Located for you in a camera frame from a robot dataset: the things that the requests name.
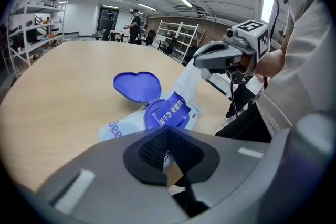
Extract black double door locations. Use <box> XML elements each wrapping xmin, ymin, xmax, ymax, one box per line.
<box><xmin>96</xmin><ymin>7</ymin><xmax>119</xmax><ymax>32</ymax></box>

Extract white shelf rack with goods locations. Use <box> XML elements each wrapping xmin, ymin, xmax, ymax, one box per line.
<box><xmin>7</xmin><ymin>0</ymin><xmax>68</xmax><ymax>79</ymax></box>

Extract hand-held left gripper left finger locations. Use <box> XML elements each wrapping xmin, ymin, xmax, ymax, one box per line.
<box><xmin>34</xmin><ymin>127</ymin><xmax>190</xmax><ymax>224</ymax></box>

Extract pale desk black legs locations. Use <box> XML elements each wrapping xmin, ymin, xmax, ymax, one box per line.
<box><xmin>103</xmin><ymin>29</ymin><xmax>127</xmax><ymax>42</ymax></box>

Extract person's right forearm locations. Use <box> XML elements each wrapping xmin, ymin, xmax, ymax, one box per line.
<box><xmin>255</xmin><ymin>48</ymin><xmax>287</xmax><ymax>79</ymax></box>

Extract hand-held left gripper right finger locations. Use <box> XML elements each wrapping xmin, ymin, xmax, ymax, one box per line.
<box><xmin>167</xmin><ymin>127</ymin><xmax>303</xmax><ymax>224</ymax></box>

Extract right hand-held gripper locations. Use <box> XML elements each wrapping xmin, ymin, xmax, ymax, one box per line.
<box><xmin>193</xmin><ymin>19</ymin><xmax>271</xmax><ymax>85</ymax></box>

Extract person's black trousers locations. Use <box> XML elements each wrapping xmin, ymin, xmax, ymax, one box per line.
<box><xmin>215</xmin><ymin>82</ymin><xmax>276</xmax><ymax>144</ymax></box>

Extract light wooden table white legs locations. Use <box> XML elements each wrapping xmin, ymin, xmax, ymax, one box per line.
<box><xmin>0</xmin><ymin>41</ymin><xmax>232</xmax><ymax>192</ymax></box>

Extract white wet wipe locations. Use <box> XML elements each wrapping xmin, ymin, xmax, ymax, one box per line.
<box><xmin>174</xmin><ymin>59</ymin><xmax>203</xmax><ymax>104</ymax></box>

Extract person's beige shirt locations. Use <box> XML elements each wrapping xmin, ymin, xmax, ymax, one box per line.
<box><xmin>256</xmin><ymin>0</ymin><xmax>336</xmax><ymax>141</ymax></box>

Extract white wet wipe pack purple lid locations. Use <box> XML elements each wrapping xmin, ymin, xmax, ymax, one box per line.
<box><xmin>97</xmin><ymin>71</ymin><xmax>202</xmax><ymax>173</ymax></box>

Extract white empty shelf rack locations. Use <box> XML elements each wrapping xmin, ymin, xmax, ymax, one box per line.
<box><xmin>154</xmin><ymin>20</ymin><xmax>206</xmax><ymax>61</ymax></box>

